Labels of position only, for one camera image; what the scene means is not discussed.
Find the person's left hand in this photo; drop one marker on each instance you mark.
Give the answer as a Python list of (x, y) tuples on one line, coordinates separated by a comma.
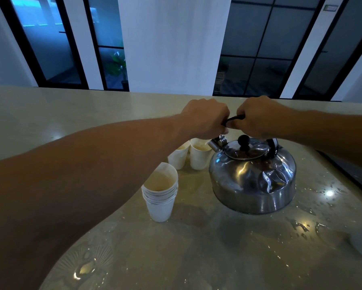
[(200, 117)]

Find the person's right hand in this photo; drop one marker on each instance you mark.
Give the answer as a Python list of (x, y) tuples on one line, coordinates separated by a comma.
[(262, 117)]

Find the person's left fingers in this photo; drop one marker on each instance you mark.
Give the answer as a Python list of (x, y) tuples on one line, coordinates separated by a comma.
[(222, 122)]

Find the person's right fingers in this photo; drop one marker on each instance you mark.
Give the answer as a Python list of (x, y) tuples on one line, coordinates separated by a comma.
[(236, 126)]

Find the stainless steel kettle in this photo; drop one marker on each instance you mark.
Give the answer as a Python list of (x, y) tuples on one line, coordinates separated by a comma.
[(253, 184)]

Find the person's left forearm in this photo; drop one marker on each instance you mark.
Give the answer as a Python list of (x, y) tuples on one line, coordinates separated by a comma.
[(78, 184)]

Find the person's right forearm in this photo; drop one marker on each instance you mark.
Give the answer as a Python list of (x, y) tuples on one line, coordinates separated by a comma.
[(332, 132)]

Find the steel kettle lid black knob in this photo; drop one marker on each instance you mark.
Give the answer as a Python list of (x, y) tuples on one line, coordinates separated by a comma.
[(247, 150)]

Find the white paper cup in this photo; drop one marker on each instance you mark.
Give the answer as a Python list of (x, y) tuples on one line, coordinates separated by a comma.
[(199, 157), (178, 158)]

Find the black framed grid window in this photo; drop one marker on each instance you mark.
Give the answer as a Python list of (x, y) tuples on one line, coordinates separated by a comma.
[(256, 48)]

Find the white curtain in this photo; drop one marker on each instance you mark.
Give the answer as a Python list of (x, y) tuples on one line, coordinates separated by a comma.
[(173, 45)]

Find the stack of white paper cups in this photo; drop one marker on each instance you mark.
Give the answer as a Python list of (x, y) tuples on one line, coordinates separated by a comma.
[(160, 196)]

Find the green potted plant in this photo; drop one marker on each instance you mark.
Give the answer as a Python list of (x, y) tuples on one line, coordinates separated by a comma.
[(118, 67)]

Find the black framed glass door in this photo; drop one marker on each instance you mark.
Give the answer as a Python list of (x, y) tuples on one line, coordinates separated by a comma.
[(48, 42), (108, 33), (335, 54)]

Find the small wall sign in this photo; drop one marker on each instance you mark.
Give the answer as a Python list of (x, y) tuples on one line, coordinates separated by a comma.
[(330, 8)]

